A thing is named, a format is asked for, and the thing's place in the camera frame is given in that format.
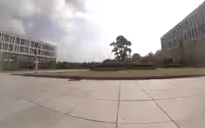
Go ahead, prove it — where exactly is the pale pole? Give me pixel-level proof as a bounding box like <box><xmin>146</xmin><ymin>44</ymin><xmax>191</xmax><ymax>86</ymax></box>
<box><xmin>33</xmin><ymin>46</ymin><xmax>40</xmax><ymax>74</ymax></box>

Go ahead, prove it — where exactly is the dark kerb edge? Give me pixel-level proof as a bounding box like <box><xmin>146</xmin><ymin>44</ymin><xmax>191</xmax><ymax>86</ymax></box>
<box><xmin>11</xmin><ymin>72</ymin><xmax>205</xmax><ymax>81</ymax></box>

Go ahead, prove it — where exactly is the large grey windowed building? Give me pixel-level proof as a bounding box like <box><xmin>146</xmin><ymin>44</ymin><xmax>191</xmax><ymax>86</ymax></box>
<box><xmin>160</xmin><ymin>0</ymin><xmax>205</xmax><ymax>69</ymax></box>

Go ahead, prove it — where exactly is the pale multi-storey building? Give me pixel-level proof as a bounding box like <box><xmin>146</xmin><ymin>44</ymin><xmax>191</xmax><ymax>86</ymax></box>
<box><xmin>0</xmin><ymin>29</ymin><xmax>58</xmax><ymax>72</ymax></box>

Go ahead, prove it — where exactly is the dark low hedge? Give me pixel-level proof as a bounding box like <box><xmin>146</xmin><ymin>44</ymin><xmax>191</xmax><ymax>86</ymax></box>
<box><xmin>56</xmin><ymin>59</ymin><xmax>178</xmax><ymax>71</ymax></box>

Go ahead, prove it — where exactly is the grey concrete slab pavement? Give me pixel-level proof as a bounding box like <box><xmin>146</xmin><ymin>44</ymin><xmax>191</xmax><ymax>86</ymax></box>
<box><xmin>0</xmin><ymin>69</ymin><xmax>205</xmax><ymax>128</ymax></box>

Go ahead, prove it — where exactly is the green grass lawn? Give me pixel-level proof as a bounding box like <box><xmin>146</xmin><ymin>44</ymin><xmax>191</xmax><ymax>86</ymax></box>
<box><xmin>21</xmin><ymin>67</ymin><xmax>205</xmax><ymax>79</ymax></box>

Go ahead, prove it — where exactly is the tall dark tree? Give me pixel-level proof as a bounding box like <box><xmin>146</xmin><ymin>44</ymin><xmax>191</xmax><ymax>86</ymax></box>
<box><xmin>109</xmin><ymin>35</ymin><xmax>133</xmax><ymax>63</ymax></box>

